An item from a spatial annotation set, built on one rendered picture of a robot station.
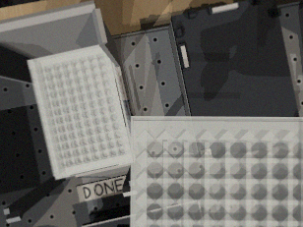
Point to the grey flat base plate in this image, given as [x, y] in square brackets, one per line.
[152, 86]

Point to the dark grey plate nest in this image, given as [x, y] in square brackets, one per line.
[110, 222]

